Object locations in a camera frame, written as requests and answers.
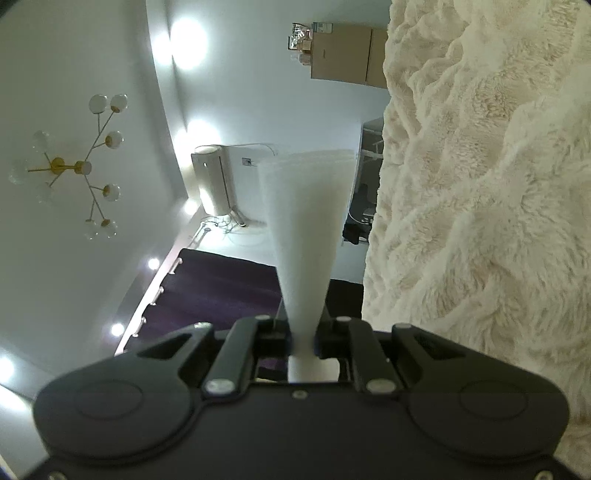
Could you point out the white shopping bag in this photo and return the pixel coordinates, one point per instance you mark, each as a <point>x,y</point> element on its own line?
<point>304,221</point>

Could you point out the dark curtain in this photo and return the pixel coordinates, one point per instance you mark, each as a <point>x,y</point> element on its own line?
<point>217,286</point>

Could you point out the gold globe chandelier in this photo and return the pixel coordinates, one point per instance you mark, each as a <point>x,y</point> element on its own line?
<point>83,167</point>

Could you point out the black office chair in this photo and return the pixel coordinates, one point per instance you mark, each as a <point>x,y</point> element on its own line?
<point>355,233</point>

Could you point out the snack packets pile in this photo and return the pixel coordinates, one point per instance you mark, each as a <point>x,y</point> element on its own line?
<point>301,44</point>

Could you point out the beige air conditioner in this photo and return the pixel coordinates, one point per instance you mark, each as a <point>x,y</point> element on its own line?
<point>210,180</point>

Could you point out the beige refrigerator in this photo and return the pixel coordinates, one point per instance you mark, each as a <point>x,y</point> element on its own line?
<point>341,53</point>

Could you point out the cream fluffy blanket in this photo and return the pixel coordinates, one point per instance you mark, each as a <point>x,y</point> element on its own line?
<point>485,161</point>

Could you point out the recessed ceiling spotlight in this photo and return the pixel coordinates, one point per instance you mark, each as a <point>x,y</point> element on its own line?
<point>152,263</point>
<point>189,205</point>
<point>117,328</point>

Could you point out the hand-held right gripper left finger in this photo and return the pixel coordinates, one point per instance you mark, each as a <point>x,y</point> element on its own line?
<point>272,339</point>

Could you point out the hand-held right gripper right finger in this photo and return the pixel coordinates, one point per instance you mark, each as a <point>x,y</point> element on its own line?
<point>330,341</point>

